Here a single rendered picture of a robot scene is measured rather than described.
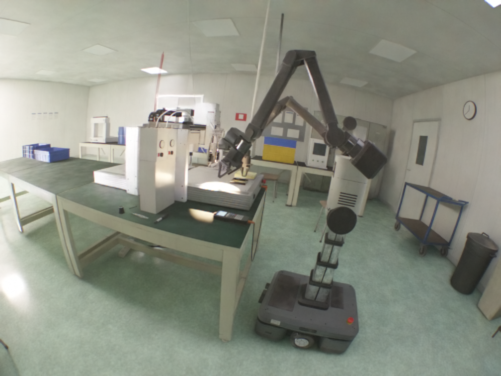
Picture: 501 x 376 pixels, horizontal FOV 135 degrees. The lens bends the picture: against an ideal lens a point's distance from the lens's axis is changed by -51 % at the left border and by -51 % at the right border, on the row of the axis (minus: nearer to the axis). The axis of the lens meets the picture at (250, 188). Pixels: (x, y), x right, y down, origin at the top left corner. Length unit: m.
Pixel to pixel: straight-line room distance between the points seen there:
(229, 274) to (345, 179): 0.71
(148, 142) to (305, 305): 1.32
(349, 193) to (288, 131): 4.60
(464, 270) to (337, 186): 2.22
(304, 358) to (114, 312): 1.32
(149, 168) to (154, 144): 0.13
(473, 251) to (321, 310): 1.96
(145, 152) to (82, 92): 8.22
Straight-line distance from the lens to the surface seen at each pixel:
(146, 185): 1.22
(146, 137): 1.18
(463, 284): 2.96
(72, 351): 1.61
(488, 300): 2.87
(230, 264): 0.99
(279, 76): 0.95
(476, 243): 2.77
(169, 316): 1.62
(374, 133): 5.57
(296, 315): 1.36
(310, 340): 1.44
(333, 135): 0.86
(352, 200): 1.07
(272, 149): 3.92
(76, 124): 9.13
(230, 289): 1.09
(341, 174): 1.04
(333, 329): 1.37
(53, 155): 3.44
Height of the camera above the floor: 1.24
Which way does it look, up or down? 15 degrees down
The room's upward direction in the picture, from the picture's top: 7 degrees clockwise
